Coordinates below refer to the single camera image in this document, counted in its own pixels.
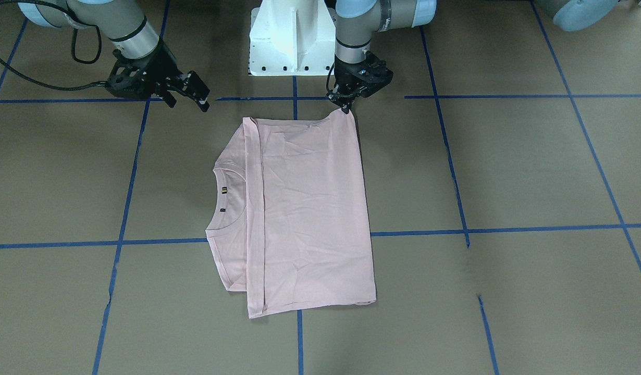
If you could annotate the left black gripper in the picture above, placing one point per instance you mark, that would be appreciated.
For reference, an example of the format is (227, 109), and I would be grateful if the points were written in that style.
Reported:
(342, 95)

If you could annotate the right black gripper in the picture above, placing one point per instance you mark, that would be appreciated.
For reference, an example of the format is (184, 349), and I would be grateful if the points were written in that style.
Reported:
(160, 66)

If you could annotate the pink Snoopy t-shirt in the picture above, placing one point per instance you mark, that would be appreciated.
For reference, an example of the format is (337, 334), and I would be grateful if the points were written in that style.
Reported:
(290, 227)

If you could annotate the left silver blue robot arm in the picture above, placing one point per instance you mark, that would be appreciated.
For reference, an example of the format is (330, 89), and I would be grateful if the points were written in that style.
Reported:
(357, 21)

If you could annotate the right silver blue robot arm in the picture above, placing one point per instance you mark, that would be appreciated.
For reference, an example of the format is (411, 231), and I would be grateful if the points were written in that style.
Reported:
(122, 22)

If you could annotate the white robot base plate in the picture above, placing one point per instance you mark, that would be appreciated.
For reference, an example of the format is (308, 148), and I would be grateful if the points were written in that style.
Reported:
(291, 38)

